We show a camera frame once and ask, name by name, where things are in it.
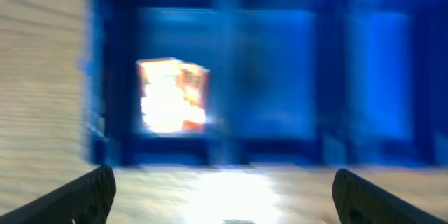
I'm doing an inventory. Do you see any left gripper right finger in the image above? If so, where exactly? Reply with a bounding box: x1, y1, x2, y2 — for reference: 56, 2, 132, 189
331, 168, 448, 224

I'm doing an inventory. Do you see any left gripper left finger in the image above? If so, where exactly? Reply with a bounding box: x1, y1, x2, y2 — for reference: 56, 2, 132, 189
0, 165, 117, 224

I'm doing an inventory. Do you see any orange candy box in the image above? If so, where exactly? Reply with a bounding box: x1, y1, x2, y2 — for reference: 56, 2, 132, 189
136, 57, 211, 136

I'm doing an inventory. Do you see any blue tray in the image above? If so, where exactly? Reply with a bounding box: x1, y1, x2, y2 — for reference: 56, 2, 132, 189
82, 0, 448, 167

